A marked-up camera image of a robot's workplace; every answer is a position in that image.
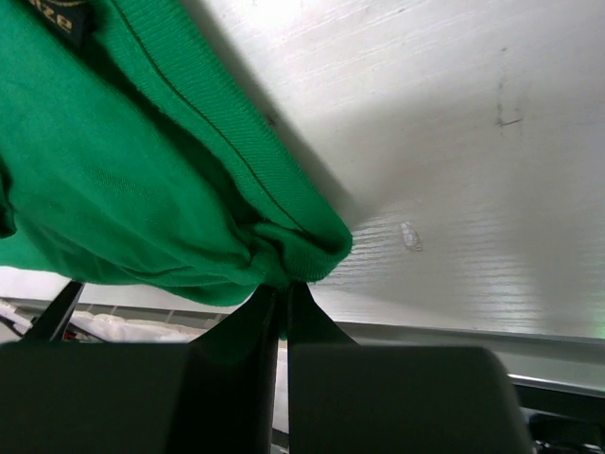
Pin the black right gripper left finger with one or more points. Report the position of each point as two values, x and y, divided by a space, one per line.
213 394

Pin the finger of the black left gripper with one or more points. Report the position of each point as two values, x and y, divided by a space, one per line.
52 324

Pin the green t-shirt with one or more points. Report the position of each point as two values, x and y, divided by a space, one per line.
130 156

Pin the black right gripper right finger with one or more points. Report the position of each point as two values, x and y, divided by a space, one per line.
344 397

